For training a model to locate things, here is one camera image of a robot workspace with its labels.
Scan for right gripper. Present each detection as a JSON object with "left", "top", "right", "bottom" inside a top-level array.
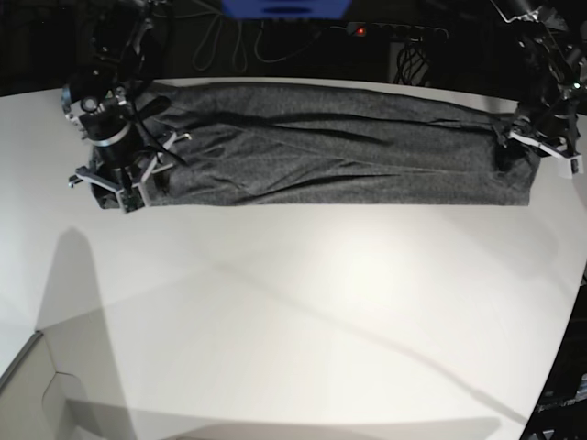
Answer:
[{"left": 68, "top": 149, "right": 174, "bottom": 204}]

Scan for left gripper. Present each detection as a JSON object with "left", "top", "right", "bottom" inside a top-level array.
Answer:
[{"left": 493, "top": 116, "right": 581, "bottom": 160}]

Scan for grey t-shirt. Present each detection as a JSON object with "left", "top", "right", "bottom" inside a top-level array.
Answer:
[{"left": 89, "top": 82, "right": 542, "bottom": 212}]

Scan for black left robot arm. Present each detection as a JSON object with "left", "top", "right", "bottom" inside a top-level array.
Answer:
[{"left": 493, "top": 1, "right": 586, "bottom": 162}]

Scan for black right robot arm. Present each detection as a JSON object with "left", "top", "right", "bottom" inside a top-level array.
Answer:
[{"left": 61, "top": 1, "right": 187, "bottom": 214}]

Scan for black power strip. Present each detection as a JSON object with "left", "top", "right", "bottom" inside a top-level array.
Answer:
[{"left": 344, "top": 22, "right": 449, "bottom": 42}]

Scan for blue box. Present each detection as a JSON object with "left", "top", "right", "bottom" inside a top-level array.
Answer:
[{"left": 221, "top": 0, "right": 352, "bottom": 19}]

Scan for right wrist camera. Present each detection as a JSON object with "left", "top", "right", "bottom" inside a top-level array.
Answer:
[{"left": 116, "top": 189, "right": 145, "bottom": 215}]

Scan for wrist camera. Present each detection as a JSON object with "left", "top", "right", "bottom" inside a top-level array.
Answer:
[
  {"left": 116, "top": 189, "right": 145, "bottom": 215},
  {"left": 558, "top": 154, "right": 584, "bottom": 180}
]

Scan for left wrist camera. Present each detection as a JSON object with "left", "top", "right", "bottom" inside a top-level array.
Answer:
[{"left": 558, "top": 154, "right": 584, "bottom": 180}]

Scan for black cable bundle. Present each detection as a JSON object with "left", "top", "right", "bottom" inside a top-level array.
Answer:
[{"left": 396, "top": 38, "right": 432, "bottom": 86}]

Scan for grey looped cables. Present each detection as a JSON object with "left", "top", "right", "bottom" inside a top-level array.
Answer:
[{"left": 192, "top": 11, "right": 322, "bottom": 72}]

